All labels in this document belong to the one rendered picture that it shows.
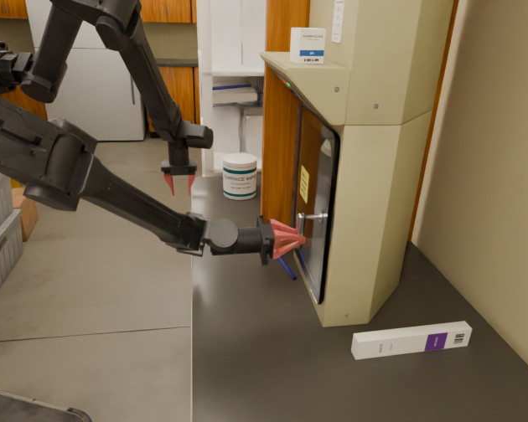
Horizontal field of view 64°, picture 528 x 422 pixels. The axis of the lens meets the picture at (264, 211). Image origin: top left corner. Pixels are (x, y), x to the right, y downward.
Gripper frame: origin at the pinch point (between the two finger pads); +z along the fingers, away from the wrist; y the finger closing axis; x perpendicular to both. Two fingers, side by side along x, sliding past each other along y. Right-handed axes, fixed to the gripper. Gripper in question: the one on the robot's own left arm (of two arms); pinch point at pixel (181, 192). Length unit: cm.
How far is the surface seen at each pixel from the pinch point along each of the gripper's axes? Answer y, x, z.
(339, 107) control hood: 31, -46, -34
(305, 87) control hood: 25, -46, -38
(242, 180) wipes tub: 21.4, 28.3, 7.9
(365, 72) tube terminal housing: 35, -46, -40
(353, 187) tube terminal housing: 36, -46, -18
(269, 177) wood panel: 25.2, -8.7, -7.2
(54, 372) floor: -67, 45, 109
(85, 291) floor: -67, 110, 109
